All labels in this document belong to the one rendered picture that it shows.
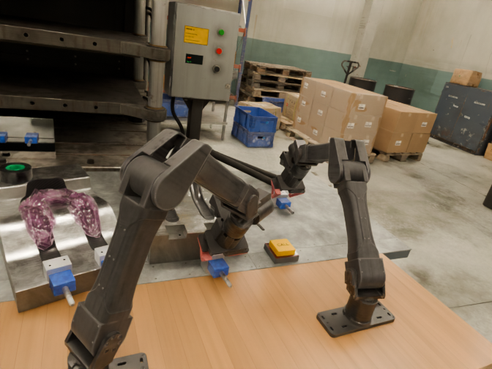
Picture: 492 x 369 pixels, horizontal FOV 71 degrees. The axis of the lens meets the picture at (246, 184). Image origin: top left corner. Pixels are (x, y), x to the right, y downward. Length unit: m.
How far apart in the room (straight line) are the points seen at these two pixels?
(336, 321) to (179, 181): 0.55
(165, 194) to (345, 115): 4.19
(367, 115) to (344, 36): 4.27
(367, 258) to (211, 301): 0.38
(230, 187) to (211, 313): 0.32
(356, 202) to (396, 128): 4.45
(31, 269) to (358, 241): 0.74
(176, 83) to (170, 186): 1.19
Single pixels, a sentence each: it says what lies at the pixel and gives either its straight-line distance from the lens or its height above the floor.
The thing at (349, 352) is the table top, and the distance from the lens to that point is 0.87.
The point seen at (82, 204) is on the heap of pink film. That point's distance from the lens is 1.03.
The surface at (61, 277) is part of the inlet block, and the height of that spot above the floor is 0.87.
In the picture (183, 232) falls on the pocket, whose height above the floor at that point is 0.86.
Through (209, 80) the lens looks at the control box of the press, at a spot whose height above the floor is 1.17.
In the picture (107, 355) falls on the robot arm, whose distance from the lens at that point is 0.65.
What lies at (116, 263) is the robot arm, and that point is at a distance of 0.58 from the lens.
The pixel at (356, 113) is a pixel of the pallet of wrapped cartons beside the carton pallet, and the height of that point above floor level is 0.68.
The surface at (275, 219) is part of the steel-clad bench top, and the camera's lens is 1.27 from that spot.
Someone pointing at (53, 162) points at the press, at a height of 0.79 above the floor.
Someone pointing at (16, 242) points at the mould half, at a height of 0.87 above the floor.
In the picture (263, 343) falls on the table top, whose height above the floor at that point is 0.80.
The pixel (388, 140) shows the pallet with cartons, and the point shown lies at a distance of 5.38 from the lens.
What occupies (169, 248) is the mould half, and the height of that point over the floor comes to 0.85.
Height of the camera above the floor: 1.40
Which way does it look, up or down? 23 degrees down
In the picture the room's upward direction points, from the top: 10 degrees clockwise
